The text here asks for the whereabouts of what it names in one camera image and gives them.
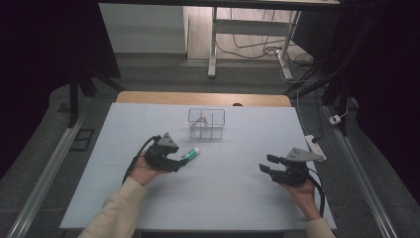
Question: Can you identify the person's left hand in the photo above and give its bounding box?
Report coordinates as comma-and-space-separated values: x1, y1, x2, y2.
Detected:
128, 155, 166, 186

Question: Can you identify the white-legged desk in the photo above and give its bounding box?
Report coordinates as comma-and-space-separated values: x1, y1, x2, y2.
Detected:
98, 0, 341, 80

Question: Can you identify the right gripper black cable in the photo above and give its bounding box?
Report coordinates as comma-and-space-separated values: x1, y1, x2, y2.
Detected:
306, 168, 326, 217

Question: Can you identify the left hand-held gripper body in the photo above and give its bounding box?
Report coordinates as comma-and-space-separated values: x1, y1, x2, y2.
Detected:
143, 132, 181, 174

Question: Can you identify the thin white cable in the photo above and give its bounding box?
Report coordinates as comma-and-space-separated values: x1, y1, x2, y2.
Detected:
295, 88, 310, 137

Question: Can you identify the white power strip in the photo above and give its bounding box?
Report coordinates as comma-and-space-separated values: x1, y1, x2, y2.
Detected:
304, 134, 328, 162

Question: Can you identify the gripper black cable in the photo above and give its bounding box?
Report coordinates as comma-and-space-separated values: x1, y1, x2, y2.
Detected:
306, 168, 326, 217
122, 134, 162, 185

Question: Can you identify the white pen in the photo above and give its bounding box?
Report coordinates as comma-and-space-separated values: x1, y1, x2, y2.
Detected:
190, 114, 208, 129

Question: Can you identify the white green glue stick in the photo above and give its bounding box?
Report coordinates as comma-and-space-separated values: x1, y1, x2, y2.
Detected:
182, 147, 201, 163

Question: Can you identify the aluminium floor rail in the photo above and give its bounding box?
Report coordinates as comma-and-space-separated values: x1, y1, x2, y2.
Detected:
325, 105, 399, 238
6, 115, 85, 238

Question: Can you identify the clear plastic organizer box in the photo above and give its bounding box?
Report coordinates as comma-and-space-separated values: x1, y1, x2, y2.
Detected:
187, 107, 226, 140

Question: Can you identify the person's right hand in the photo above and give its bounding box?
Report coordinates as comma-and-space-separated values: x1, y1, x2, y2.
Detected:
280, 179, 322, 222

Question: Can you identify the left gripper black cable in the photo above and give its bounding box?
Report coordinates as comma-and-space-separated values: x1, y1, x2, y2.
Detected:
122, 134, 162, 185

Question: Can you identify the black metal stand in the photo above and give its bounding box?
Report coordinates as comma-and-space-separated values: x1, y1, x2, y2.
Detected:
283, 13, 380, 137
67, 65, 127, 128

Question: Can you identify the light blue table mat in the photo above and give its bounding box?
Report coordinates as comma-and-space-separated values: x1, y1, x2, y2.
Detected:
59, 102, 338, 231

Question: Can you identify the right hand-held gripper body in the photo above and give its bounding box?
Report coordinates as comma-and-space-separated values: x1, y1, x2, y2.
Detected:
270, 147, 325, 186

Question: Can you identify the white cabinet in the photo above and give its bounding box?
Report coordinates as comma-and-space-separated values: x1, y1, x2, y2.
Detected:
98, 3, 189, 55

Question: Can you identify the tangle of floor cables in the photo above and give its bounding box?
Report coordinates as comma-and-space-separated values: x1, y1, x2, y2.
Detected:
216, 8, 315, 67

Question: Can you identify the dark curtain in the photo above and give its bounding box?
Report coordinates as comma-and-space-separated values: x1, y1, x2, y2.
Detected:
0, 0, 122, 179
343, 0, 420, 202

